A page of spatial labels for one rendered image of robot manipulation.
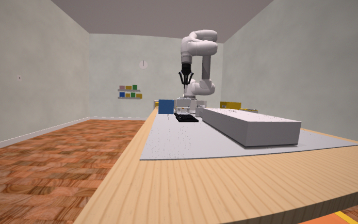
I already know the yellow open-top bin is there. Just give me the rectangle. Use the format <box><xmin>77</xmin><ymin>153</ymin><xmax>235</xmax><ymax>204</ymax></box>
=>
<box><xmin>220</xmin><ymin>102</ymin><xmax>241</xmax><ymax>110</ymax></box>

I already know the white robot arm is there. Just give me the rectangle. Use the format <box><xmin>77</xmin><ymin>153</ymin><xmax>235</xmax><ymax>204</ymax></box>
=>
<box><xmin>181</xmin><ymin>30</ymin><xmax>218</xmax><ymax>100</ymax></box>

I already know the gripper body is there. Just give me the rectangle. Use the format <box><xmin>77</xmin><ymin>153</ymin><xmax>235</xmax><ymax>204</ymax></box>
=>
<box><xmin>181</xmin><ymin>63</ymin><xmax>191</xmax><ymax>75</ymax></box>

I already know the black multi-well assay plate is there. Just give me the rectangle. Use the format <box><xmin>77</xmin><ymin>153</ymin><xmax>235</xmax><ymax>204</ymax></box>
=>
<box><xmin>179</xmin><ymin>115</ymin><xmax>195</xmax><ymax>120</ymax></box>

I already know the blue open bin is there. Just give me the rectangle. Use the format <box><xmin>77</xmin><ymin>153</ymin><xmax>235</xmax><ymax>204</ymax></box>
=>
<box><xmin>158</xmin><ymin>100</ymin><xmax>174</xmax><ymax>114</ymax></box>

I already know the grey bench mat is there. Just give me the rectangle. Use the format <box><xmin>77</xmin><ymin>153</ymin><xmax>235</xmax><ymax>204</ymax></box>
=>
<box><xmin>139</xmin><ymin>110</ymin><xmax>358</xmax><ymax>161</ymax></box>

